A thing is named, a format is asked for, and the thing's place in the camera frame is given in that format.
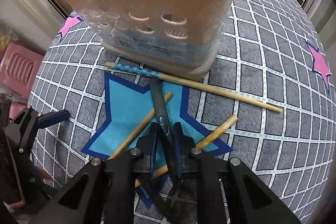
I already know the dark grey utensil handle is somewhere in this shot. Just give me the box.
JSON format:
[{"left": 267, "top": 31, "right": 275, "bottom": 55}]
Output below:
[{"left": 150, "top": 78, "right": 176, "bottom": 176}]

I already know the plain wooden chopstick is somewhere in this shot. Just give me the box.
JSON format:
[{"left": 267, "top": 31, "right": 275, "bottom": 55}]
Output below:
[{"left": 107, "top": 91, "right": 173, "bottom": 161}]

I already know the yellow patterned wooden chopstick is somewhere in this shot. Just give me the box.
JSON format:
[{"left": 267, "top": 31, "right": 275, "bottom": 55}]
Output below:
[{"left": 135, "top": 114, "right": 239, "bottom": 188}]

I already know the blue patterned wooden chopstick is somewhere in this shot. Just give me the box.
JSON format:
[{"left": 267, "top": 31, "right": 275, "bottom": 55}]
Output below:
[{"left": 105, "top": 62, "right": 282, "bottom": 113}]

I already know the pink plastic stool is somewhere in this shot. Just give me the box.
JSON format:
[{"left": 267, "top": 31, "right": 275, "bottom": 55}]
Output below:
[{"left": 1, "top": 42, "right": 43, "bottom": 119}]

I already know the grey checked tablecloth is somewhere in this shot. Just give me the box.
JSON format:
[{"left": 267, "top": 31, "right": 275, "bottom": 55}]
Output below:
[{"left": 29, "top": 0, "right": 335, "bottom": 223}]

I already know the beige plastic utensil holder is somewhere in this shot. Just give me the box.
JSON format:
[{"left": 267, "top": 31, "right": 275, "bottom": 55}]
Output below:
[{"left": 65, "top": 0, "right": 232, "bottom": 80}]

